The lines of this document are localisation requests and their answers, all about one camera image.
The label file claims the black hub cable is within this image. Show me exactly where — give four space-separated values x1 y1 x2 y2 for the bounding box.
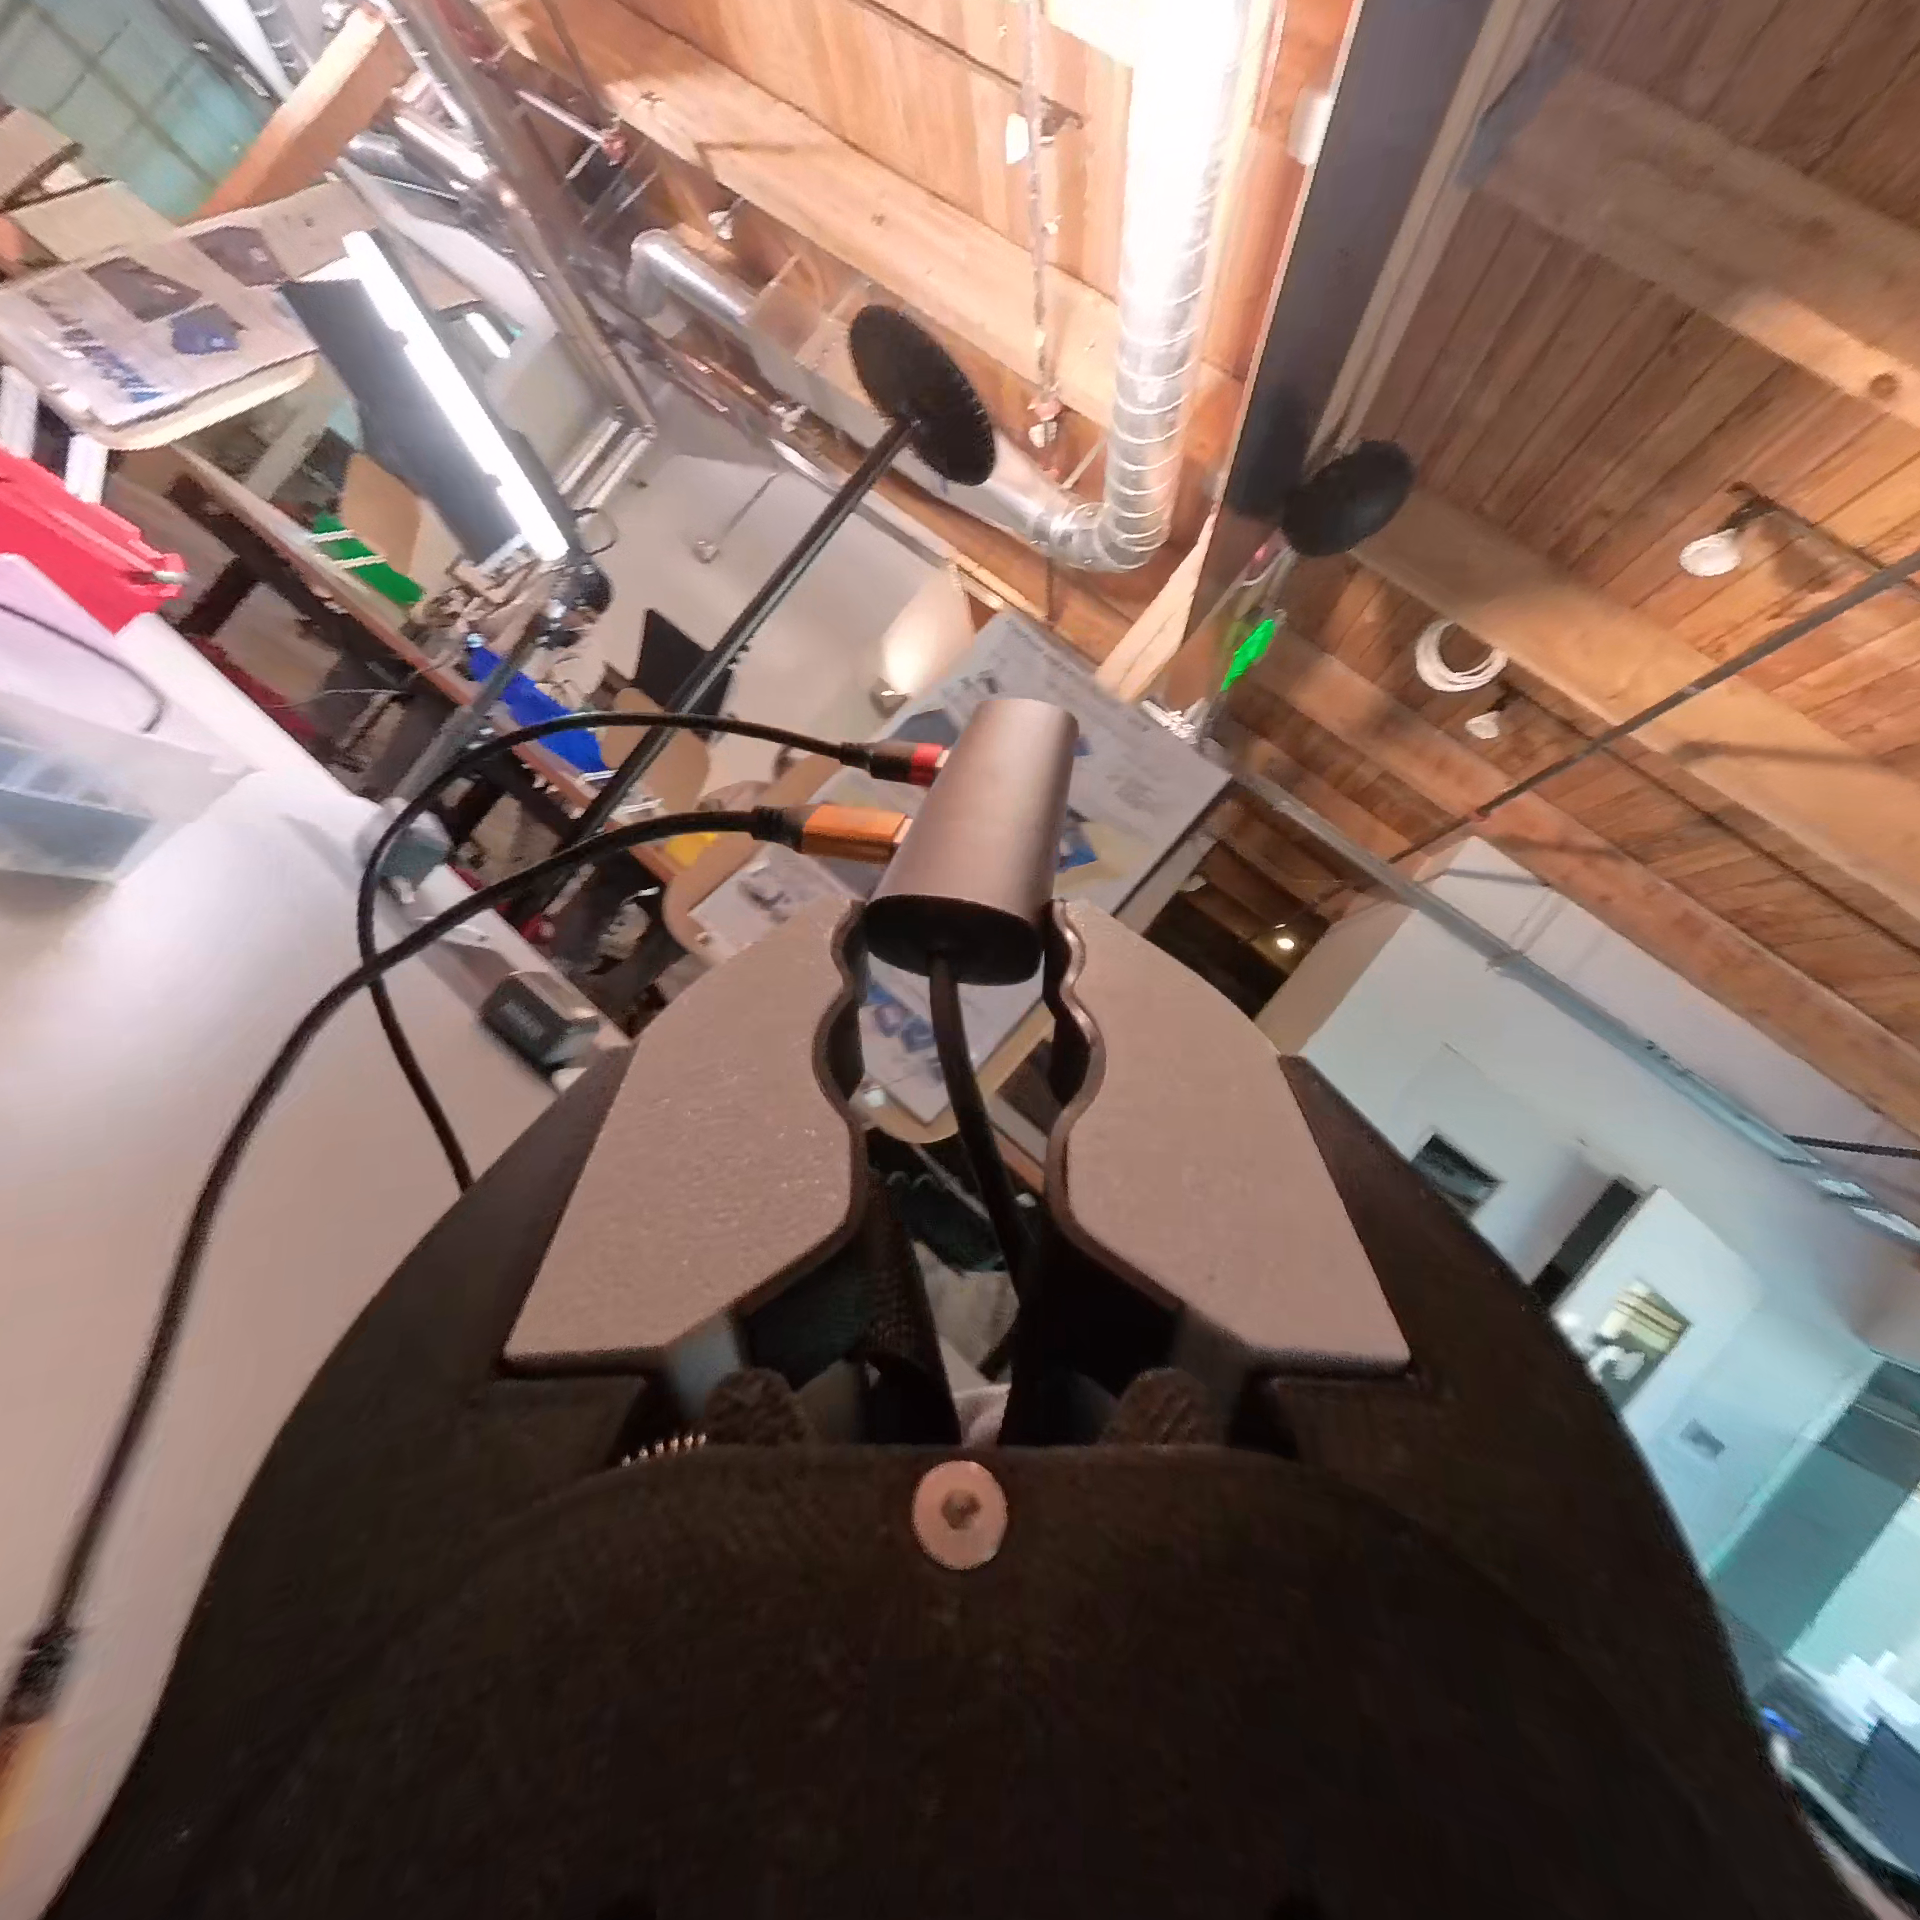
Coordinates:
927 960 1075 1449

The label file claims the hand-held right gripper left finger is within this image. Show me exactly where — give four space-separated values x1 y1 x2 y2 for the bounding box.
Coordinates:
502 897 876 1420

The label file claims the blue plastic bin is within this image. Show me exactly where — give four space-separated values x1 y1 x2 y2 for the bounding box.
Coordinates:
462 643 606 759

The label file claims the black cable with orange plug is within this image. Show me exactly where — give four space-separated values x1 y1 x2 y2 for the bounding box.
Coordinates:
0 802 913 1741

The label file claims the black cable with red plug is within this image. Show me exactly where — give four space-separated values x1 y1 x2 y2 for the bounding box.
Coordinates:
353 711 952 1193

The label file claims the studio light panel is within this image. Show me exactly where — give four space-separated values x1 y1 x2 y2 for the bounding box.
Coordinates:
280 229 590 572

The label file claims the small grey charger cube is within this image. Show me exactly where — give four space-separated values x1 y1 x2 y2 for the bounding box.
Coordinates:
358 802 455 904

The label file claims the clear plastic bin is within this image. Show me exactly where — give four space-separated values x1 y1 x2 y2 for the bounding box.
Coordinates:
0 555 254 885

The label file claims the ceiling spot lamp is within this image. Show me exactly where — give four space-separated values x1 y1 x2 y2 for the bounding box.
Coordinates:
1678 497 1779 580

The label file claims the large instruction sheet board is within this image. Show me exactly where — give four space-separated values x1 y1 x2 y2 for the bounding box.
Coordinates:
681 612 1235 1146

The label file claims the white cable coil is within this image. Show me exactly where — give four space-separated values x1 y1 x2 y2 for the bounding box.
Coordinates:
1409 620 1510 696

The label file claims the small instruction sheet board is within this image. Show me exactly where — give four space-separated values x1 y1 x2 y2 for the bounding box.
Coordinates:
0 181 320 448

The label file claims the silver ventilation duct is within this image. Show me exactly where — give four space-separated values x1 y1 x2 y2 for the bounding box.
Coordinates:
627 0 1277 577

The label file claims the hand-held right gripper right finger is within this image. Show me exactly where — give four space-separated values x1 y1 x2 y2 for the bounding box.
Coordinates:
1045 897 1414 1420

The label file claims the small green plastic bin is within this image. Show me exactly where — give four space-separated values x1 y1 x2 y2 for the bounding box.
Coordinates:
304 514 425 601

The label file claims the red plastic bin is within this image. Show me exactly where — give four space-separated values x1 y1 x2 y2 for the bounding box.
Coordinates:
0 448 190 633

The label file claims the black charger block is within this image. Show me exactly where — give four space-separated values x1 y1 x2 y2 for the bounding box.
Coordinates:
480 970 606 1072

